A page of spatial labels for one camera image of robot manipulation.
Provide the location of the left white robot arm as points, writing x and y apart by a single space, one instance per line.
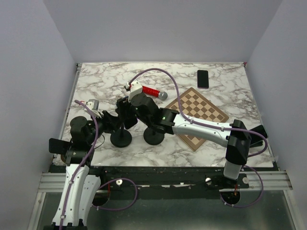
79 186

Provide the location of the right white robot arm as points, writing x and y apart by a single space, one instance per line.
160 121

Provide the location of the purple case phone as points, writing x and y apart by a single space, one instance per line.
203 79

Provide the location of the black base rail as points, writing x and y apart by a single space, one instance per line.
166 182

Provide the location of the red toy microphone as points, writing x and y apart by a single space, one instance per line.
155 93

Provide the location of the blue case phone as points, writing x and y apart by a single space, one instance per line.
130 118

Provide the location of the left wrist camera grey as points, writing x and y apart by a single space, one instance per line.
93 105

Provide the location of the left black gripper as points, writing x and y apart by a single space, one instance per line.
112 122

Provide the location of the black phone stand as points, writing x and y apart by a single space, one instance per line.
152 137
120 137

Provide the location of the wooden chessboard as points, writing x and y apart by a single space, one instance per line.
196 105

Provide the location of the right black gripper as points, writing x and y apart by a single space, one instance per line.
139 94

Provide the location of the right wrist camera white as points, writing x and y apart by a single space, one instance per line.
133 88

